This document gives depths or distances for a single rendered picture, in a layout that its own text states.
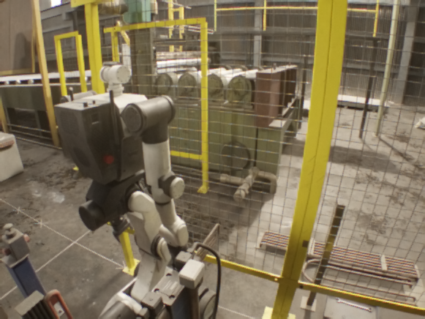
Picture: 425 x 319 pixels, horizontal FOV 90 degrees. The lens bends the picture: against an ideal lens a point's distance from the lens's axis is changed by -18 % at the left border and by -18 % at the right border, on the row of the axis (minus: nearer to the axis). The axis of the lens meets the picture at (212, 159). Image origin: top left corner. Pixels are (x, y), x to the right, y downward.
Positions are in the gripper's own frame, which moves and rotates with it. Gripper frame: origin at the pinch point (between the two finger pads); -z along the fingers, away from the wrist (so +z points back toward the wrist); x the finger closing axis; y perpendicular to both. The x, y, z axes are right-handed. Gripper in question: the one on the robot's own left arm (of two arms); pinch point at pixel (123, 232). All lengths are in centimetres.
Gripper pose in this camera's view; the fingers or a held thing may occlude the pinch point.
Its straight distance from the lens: 155.0
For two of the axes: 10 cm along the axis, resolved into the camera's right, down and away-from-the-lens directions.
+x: 5.2, -5.1, 6.8
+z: -1.1, -8.3, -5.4
